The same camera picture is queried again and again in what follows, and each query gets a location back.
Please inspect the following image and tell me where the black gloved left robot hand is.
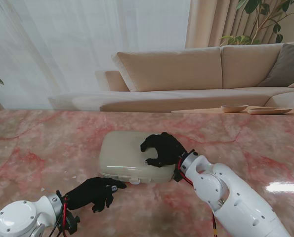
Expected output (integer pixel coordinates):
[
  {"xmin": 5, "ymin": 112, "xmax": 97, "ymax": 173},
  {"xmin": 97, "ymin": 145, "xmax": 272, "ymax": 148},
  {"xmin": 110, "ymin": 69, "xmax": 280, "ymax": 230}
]
[{"xmin": 65, "ymin": 177, "xmax": 127, "ymax": 214}]

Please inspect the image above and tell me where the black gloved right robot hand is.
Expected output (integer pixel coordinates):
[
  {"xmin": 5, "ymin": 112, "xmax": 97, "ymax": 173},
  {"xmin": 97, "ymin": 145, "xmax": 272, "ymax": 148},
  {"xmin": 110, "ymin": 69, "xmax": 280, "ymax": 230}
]
[{"xmin": 139, "ymin": 132, "xmax": 189, "ymax": 168}]

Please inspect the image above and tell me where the beige hard-shell suitcase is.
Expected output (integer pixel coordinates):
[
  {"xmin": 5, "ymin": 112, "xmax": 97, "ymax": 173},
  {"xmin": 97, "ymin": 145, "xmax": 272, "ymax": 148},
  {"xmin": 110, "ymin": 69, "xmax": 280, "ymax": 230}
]
[{"xmin": 99, "ymin": 130, "xmax": 176, "ymax": 185}]

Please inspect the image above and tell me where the beige fabric sofa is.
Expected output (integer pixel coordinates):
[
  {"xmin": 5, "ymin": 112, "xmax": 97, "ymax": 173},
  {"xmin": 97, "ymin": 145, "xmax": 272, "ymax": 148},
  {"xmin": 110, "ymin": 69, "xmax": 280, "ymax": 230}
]
[{"xmin": 47, "ymin": 40, "xmax": 294, "ymax": 112}]

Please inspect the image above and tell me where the round wooden bowl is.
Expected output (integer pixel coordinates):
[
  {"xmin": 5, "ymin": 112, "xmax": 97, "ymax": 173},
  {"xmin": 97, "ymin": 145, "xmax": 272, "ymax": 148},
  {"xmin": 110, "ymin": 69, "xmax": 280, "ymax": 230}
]
[{"xmin": 220, "ymin": 104, "xmax": 249, "ymax": 113}]

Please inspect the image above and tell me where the long shallow wooden tray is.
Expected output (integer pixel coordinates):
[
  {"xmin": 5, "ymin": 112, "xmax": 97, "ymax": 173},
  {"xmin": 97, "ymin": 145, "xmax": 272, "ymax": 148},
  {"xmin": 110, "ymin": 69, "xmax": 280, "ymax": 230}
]
[{"xmin": 247, "ymin": 107, "xmax": 293, "ymax": 115}]

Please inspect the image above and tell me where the beige curtain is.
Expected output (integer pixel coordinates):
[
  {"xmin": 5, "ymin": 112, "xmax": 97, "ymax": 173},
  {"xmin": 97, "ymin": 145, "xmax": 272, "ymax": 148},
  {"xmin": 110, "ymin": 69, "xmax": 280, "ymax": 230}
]
[{"xmin": 185, "ymin": 0, "xmax": 294, "ymax": 49}]

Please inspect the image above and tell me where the white sheer curtain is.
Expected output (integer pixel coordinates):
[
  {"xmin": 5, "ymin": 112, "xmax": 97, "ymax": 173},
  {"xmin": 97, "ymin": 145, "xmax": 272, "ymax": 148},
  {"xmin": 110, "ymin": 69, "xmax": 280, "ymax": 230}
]
[{"xmin": 0, "ymin": 0, "xmax": 191, "ymax": 109}]

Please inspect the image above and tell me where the grey sofa cushion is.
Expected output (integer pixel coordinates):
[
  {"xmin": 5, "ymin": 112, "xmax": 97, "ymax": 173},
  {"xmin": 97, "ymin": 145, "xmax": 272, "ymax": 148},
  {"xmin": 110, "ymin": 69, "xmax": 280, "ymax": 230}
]
[{"xmin": 257, "ymin": 43, "xmax": 294, "ymax": 87}]

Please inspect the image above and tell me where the tall green leafy plant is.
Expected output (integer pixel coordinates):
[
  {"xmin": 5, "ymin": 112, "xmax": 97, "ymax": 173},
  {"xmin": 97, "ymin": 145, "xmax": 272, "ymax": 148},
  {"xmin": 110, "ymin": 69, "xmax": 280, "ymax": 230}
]
[{"xmin": 219, "ymin": 0, "xmax": 294, "ymax": 45}]

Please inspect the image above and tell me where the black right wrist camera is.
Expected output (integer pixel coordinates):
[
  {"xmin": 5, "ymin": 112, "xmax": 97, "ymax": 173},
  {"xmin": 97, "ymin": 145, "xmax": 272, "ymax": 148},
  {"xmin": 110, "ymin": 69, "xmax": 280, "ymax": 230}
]
[{"xmin": 171, "ymin": 169, "xmax": 183, "ymax": 183}]

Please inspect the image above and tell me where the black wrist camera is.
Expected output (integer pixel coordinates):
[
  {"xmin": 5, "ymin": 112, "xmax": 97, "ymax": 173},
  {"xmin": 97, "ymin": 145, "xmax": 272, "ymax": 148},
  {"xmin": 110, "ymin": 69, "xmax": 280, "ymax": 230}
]
[
  {"xmin": 60, "ymin": 212, "xmax": 81, "ymax": 235},
  {"xmin": 171, "ymin": 169, "xmax": 183, "ymax": 183}
]

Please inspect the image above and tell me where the red black left arm cable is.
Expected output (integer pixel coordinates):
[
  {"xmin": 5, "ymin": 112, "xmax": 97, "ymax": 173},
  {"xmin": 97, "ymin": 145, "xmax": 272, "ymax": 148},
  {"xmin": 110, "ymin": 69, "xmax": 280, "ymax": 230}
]
[{"xmin": 47, "ymin": 196, "xmax": 70, "ymax": 237}]

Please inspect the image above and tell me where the red black arm cable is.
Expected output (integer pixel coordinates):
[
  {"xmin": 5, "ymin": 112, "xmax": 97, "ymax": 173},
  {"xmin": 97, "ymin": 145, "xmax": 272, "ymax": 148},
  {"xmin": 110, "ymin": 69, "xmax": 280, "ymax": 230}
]
[
  {"xmin": 177, "ymin": 149, "xmax": 218, "ymax": 237},
  {"xmin": 47, "ymin": 196, "xmax": 70, "ymax": 237}
]

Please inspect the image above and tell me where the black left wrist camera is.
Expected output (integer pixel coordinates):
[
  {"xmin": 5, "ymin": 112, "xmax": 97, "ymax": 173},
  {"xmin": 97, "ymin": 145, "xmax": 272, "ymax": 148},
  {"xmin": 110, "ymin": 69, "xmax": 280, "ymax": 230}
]
[{"xmin": 60, "ymin": 212, "xmax": 81, "ymax": 235}]

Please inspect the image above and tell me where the red black right arm cable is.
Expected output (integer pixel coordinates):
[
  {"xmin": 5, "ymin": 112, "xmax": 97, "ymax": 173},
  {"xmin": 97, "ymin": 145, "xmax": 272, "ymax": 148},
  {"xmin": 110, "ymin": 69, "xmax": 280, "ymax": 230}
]
[{"xmin": 177, "ymin": 149, "xmax": 218, "ymax": 237}]

